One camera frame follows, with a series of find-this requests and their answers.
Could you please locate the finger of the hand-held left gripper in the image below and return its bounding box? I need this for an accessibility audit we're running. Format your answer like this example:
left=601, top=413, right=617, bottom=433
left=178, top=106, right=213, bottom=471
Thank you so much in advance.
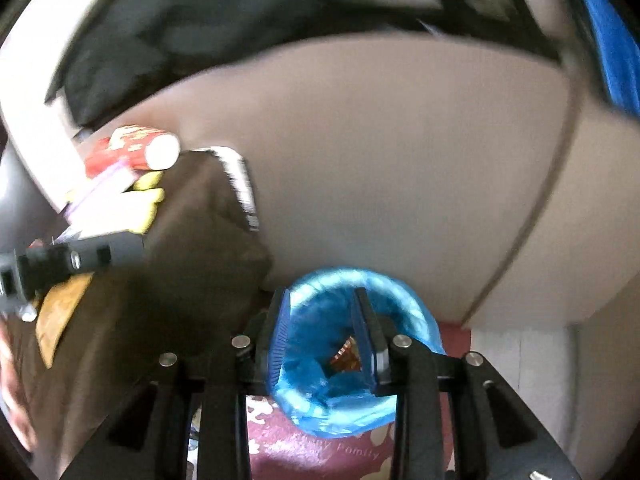
left=50, top=232, right=147, bottom=275

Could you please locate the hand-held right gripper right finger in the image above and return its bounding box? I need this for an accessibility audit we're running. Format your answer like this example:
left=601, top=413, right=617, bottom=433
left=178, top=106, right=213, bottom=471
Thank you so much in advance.
left=350, top=287, right=583, bottom=480

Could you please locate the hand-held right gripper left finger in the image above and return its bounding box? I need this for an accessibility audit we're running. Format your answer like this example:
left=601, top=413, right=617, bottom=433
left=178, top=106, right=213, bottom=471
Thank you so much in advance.
left=60, top=287, right=293, bottom=480

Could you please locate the orange snack wrapper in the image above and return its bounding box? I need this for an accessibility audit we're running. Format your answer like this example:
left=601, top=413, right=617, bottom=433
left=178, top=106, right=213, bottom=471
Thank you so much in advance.
left=327, top=337, right=364, bottom=374

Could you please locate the pink white packet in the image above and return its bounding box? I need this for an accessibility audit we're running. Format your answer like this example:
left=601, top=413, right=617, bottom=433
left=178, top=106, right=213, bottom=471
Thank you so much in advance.
left=64, top=162, right=147, bottom=242

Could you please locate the orange brown snack packet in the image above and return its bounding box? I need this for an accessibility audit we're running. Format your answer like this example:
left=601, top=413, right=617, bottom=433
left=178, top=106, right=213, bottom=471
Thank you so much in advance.
left=36, top=272, right=97, bottom=369

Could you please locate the trash bin with blue bag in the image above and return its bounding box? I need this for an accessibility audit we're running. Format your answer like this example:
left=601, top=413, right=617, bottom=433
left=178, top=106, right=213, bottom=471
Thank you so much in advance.
left=272, top=266, right=447, bottom=437

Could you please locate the yellow packet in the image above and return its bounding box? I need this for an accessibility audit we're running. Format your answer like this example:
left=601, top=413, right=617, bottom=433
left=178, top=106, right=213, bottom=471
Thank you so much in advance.
left=130, top=170, right=166, bottom=235

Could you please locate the red paper cup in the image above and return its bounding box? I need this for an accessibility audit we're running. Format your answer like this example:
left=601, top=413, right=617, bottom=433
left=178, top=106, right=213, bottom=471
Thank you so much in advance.
left=84, top=124, right=182, bottom=179

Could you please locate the brown cloth covered table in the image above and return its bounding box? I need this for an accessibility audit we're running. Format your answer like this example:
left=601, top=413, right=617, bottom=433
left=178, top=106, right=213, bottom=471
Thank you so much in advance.
left=0, top=147, right=274, bottom=480

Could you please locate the red floor mat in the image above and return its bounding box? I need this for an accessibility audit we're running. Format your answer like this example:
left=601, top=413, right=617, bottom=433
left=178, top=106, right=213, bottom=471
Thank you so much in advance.
left=189, top=322, right=474, bottom=480

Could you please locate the white countertop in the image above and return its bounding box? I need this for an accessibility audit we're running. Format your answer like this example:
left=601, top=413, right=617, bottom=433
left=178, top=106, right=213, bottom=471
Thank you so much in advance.
left=0, top=0, right=168, bottom=213

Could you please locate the beige kitchen cabinet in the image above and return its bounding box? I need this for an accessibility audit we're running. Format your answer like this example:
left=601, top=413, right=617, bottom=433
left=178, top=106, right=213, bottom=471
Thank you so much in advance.
left=135, top=30, right=640, bottom=328

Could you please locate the black apron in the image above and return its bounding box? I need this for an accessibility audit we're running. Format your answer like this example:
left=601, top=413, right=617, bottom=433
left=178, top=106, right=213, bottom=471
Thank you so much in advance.
left=45, top=0, right=567, bottom=129

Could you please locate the blue towel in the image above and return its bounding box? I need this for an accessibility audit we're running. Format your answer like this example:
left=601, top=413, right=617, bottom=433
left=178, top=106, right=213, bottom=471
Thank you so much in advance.
left=570, top=0, right=640, bottom=117

